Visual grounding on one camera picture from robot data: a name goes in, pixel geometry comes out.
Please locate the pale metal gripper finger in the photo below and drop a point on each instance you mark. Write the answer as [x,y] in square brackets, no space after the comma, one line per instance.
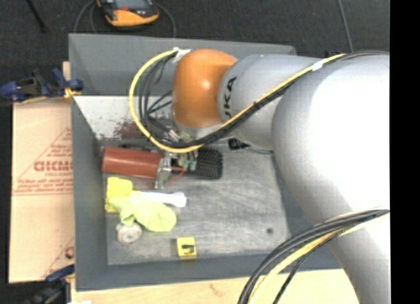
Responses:
[159,181]

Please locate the yellow-green cloth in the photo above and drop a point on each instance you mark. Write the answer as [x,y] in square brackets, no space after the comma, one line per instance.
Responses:
[151,215]

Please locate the black bristle brush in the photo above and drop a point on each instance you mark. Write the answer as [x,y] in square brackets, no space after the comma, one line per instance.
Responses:
[210,165]

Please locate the yellow sponge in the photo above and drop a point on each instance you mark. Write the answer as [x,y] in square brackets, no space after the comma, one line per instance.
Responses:
[116,188]

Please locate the white grey tape roll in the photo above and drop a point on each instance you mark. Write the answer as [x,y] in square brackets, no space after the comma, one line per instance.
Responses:
[128,233]

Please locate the yellow square block, black mark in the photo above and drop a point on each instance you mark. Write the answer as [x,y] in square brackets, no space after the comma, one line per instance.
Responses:
[186,247]

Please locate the grey metal bin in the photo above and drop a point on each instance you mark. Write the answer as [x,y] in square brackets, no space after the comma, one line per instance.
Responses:
[229,204]

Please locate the brown cardboard board, red print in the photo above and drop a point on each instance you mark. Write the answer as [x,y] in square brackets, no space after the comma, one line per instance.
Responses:
[39,197]

